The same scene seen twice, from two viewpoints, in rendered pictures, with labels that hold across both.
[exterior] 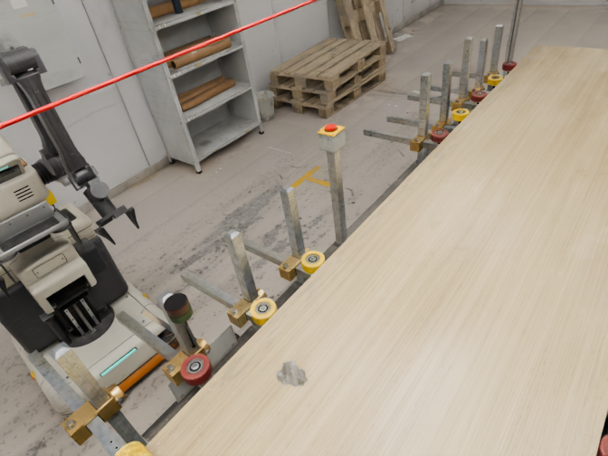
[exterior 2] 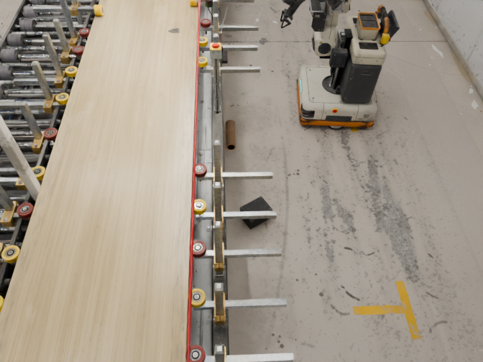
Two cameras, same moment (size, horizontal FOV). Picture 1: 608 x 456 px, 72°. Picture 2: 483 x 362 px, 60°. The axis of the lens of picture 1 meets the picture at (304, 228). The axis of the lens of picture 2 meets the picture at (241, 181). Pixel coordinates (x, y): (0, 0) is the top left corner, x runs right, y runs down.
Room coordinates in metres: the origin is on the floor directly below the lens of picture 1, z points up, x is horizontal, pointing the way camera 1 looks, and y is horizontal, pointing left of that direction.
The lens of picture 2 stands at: (2.92, -1.67, 2.70)
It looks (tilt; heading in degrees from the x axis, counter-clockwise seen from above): 52 degrees down; 132
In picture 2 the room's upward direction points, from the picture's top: 2 degrees clockwise
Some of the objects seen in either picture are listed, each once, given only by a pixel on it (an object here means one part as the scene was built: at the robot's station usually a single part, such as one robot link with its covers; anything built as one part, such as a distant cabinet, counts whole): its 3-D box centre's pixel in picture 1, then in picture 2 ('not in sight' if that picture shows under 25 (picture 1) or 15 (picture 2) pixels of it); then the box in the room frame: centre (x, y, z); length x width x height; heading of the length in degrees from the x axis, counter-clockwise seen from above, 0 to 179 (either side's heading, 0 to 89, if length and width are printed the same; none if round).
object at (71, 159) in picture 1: (52, 124); not in sight; (1.29, 0.72, 1.40); 0.11 x 0.06 x 0.43; 132
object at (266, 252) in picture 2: (442, 101); (238, 253); (2.25, -0.91, 0.83); 0.43 x 0.03 x 0.04; 46
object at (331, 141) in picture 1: (331, 138); (215, 51); (1.32, -0.15, 1.18); 0.07 x 0.07 x 0.08; 46
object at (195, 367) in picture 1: (200, 376); (205, 27); (0.68, 0.35, 0.85); 0.08 x 0.08 x 0.11
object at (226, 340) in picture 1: (204, 362); not in sight; (0.81, 0.38, 0.75); 0.26 x 0.01 x 0.10; 136
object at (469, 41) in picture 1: (464, 82); (218, 251); (2.21, -1.01, 0.94); 0.04 x 0.04 x 0.48; 46
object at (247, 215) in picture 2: (422, 125); (236, 215); (2.07, -0.74, 0.80); 0.43 x 0.03 x 0.04; 46
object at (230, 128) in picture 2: not in sight; (230, 134); (1.09, 0.22, 0.04); 0.30 x 0.08 x 0.08; 136
